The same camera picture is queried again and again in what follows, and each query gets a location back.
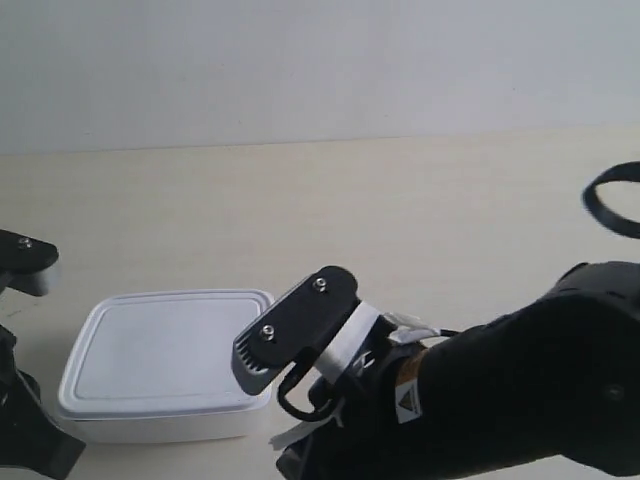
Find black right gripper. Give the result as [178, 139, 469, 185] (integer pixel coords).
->
[275, 319, 425, 479]

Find white lidded plastic container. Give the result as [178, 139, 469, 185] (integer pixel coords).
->
[56, 289, 273, 444]

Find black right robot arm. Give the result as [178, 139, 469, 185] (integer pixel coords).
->
[276, 261, 639, 479]

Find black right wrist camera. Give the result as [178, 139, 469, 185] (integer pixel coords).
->
[231, 266, 381, 396]

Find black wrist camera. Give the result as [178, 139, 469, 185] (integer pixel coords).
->
[231, 266, 381, 396]
[1, 230, 59, 297]

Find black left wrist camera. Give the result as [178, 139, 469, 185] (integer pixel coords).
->
[1, 230, 59, 297]

